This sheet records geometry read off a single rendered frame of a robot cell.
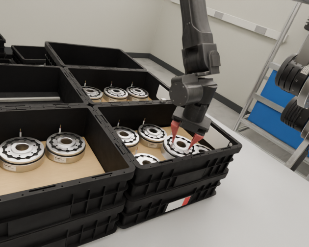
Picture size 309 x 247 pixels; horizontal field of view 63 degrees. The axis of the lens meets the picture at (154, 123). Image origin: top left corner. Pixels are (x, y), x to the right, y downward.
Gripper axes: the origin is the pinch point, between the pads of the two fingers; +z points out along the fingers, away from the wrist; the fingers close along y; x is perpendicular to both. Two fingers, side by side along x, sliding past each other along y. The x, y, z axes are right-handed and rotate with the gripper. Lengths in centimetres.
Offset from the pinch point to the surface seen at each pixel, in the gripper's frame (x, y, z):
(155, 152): 3.5, -6.5, 9.5
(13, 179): -27.5, -32.5, 8.9
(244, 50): 309, 34, 19
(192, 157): -6.0, 3.8, -1.0
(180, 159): -9.2, 1.1, -1.0
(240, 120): 194, 50, 69
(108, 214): -23.6, -9.8, 11.3
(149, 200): -14.6, -2.3, 11.1
